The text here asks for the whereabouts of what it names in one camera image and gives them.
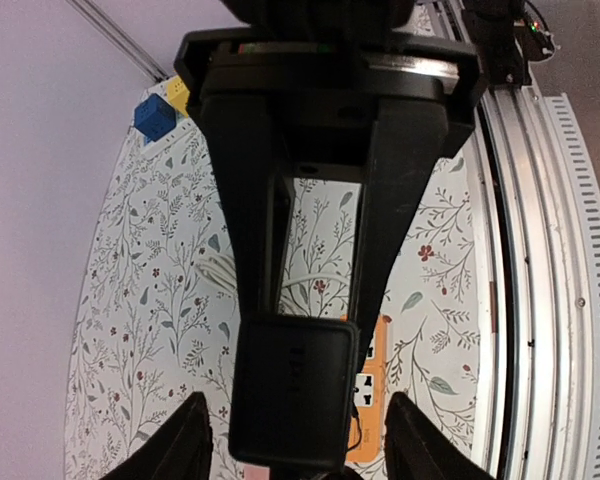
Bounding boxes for right aluminium post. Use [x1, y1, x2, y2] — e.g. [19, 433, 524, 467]
[66, 0, 169, 83]

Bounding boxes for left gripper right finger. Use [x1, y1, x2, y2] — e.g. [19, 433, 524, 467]
[384, 392, 492, 480]

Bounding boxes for pink round socket hub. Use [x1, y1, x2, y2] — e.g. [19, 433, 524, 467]
[244, 464, 270, 480]

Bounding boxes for white cable with plug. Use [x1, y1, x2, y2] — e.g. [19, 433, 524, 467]
[194, 255, 354, 317]

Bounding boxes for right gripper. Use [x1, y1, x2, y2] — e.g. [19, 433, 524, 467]
[174, 1, 483, 345]

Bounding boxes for aluminium front rail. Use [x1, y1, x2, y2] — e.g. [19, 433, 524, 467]
[432, 0, 600, 480]

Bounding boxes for white multi-socket power strip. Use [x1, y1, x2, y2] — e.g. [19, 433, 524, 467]
[142, 112, 195, 151]

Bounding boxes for black power adapter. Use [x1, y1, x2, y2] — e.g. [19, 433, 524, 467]
[228, 315, 358, 472]

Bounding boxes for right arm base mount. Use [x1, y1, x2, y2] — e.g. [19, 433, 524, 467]
[461, 0, 558, 90]

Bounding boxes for yellow cube socket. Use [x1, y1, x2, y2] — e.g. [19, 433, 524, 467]
[166, 76, 190, 117]

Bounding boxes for orange power strip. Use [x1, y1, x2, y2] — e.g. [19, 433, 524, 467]
[347, 315, 391, 464]

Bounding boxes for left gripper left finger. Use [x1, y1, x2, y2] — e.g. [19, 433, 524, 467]
[103, 392, 213, 480]

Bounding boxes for blue cube socket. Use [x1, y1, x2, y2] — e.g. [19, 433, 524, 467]
[133, 93, 177, 142]

